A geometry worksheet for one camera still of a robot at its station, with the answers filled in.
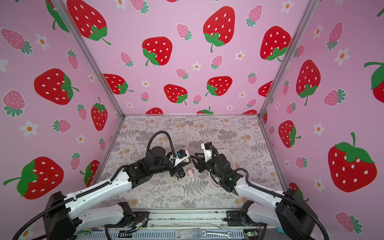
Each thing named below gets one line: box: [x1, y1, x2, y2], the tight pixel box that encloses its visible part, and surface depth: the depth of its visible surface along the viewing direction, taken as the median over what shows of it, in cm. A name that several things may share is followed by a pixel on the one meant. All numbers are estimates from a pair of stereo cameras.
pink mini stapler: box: [187, 169, 195, 180], surface depth 88 cm
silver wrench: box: [201, 229, 233, 239], surface depth 71 cm
